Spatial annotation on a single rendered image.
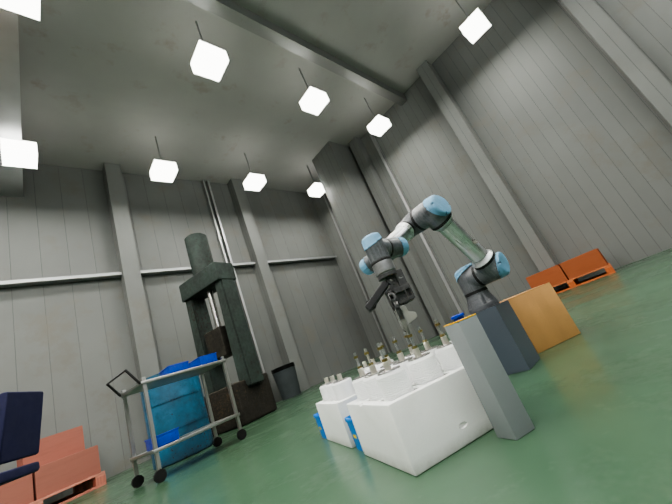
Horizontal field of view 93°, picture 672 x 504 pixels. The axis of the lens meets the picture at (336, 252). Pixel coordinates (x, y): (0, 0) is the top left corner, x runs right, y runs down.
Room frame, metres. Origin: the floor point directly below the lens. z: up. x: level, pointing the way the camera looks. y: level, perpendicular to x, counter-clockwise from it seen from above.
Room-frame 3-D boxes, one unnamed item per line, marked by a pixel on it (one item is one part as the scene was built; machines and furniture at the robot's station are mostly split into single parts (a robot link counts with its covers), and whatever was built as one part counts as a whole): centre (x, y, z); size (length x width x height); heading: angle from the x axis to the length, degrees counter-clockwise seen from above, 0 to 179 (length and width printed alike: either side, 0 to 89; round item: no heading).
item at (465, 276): (1.69, -0.59, 0.47); 0.13 x 0.12 x 0.14; 42
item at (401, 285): (1.12, -0.14, 0.48); 0.09 x 0.08 x 0.12; 91
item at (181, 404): (3.92, 2.46, 0.48); 0.65 x 0.64 x 0.96; 138
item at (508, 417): (0.99, -0.26, 0.16); 0.07 x 0.07 x 0.31; 23
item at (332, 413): (1.73, 0.14, 0.09); 0.39 x 0.39 x 0.18; 25
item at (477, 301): (1.70, -0.58, 0.35); 0.15 x 0.15 x 0.10
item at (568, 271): (6.06, -3.70, 0.22); 1.27 x 0.92 x 0.44; 48
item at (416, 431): (1.22, -0.07, 0.09); 0.39 x 0.39 x 0.18; 23
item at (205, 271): (5.34, 2.34, 1.67); 1.09 x 0.90 x 3.35; 48
